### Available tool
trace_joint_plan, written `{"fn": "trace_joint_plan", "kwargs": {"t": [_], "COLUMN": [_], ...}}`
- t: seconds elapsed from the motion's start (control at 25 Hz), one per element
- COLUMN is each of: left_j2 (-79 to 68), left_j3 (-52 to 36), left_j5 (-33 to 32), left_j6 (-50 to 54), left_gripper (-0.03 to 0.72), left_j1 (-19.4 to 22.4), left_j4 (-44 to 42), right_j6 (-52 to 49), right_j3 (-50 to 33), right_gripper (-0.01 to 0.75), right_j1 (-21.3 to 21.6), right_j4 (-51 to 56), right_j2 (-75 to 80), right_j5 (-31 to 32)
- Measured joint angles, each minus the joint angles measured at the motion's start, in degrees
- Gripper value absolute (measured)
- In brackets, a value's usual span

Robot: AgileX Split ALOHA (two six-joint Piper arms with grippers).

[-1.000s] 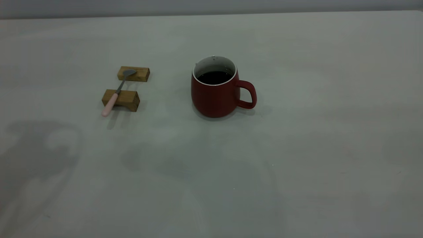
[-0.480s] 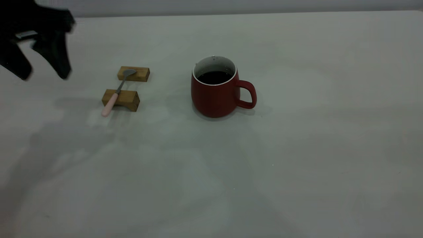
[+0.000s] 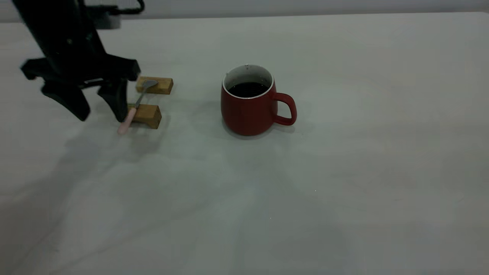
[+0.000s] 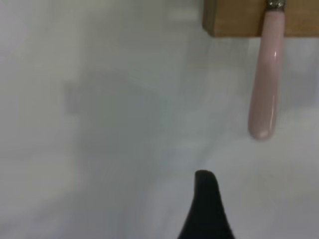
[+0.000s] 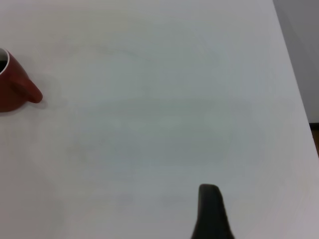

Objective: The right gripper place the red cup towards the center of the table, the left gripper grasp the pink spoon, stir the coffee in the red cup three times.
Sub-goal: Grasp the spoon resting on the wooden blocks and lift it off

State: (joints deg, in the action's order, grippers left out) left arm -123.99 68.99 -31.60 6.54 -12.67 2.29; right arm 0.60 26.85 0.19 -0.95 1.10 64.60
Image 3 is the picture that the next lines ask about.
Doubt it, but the flat wooden block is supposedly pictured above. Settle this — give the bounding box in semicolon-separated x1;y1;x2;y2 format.
136;76;174;95

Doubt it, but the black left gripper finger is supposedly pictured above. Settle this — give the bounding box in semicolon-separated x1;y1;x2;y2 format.
41;81;91;122
98;78;129;123

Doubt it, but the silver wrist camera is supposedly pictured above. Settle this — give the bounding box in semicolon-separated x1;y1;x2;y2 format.
92;15;122;30

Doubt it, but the black cable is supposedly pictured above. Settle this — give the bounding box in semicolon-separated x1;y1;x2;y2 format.
85;0;146;16

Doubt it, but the black coffee liquid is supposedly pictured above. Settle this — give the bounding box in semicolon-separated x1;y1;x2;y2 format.
228;82;269;98

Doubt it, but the arched wooden block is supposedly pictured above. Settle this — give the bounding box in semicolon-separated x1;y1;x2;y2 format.
127;104;162;130

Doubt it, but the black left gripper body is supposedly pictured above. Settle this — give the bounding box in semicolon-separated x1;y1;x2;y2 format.
11;0;141;86

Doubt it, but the red ceramic mug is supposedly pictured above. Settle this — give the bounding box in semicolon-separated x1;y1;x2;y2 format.
220;64;297;137

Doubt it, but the pink handled metal spoon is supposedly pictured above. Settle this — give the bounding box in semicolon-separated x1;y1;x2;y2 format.
117;79;159;135

